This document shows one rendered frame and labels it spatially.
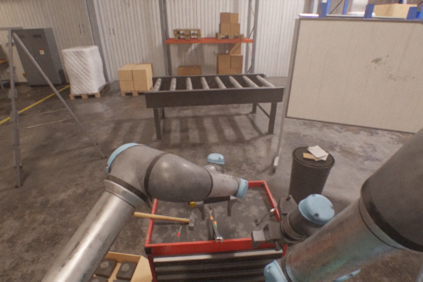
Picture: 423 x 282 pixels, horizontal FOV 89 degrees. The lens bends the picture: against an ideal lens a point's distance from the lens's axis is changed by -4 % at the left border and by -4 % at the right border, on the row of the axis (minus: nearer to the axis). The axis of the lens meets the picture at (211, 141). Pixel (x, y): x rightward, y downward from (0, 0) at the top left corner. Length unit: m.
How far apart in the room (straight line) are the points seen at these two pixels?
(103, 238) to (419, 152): 0.55
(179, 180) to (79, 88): 7.05
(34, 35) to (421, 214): 9.64
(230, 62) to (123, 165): 7.43
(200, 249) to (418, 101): 2.92
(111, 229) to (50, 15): 9.55
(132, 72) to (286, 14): 5.65
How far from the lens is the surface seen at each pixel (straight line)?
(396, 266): 2.77
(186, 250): 1.25
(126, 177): 0.56
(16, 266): 2.85
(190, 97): 3.91
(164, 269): 1.33
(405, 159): 0.29
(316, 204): 0.61
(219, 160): 0.99
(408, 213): 0.29
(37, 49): 9.67
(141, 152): 0.58
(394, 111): 3.38
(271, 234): 0.74
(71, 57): 7.36
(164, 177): 0.52
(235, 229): 1.31
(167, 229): 1.33
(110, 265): 2.22
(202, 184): 0.55
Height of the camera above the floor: 1.90
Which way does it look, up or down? 28 degrees down
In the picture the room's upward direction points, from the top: straight up
